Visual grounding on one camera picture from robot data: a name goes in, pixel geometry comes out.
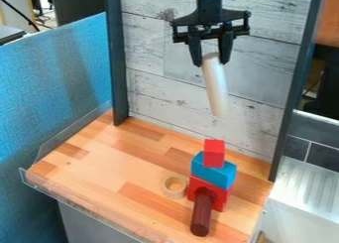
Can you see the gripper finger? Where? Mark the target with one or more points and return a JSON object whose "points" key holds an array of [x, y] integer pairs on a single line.
{"points": [[226, 47], [195, 52]]}

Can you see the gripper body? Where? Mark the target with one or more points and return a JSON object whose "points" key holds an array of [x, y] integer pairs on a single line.
{"points": [[209, 19]]}

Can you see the white candle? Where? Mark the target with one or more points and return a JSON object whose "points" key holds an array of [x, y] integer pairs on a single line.
{"points": [[216, 85]]}

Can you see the small red block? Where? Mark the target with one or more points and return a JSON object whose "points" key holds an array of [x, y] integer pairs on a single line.
{"points": [[214, 153]]}

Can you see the blue block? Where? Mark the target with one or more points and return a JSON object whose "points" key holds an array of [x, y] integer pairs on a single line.
{"points": [[214, 174]]}

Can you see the red arch block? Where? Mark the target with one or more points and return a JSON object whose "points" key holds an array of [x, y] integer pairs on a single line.
{"points": [[218, 195]]}

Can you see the dark red cylinder block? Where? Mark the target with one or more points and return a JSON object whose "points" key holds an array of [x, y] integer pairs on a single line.
{"points": [[203, 211]]}

